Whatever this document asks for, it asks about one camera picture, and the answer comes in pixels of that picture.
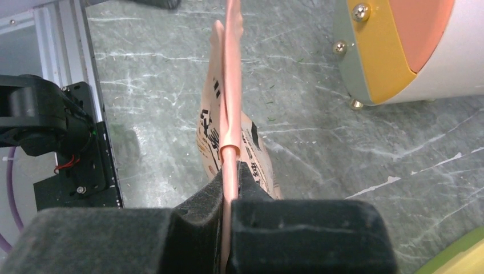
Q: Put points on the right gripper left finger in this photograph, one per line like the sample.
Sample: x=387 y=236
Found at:
x=184 y=239

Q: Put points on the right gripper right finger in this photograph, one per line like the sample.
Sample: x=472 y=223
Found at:
x=305 y=236

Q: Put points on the pink cat litter bag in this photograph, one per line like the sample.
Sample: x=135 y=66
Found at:
x=225 y=136

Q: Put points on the yellow green litter box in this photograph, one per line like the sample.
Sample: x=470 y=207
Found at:
x=465 y=255

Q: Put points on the white orange cylindrical bin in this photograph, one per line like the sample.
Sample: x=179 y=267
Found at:
x=406 y=51

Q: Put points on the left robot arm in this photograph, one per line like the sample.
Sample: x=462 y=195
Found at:
x=41 y=117

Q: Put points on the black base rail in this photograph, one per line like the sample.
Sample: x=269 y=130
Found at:
x=85 y=174

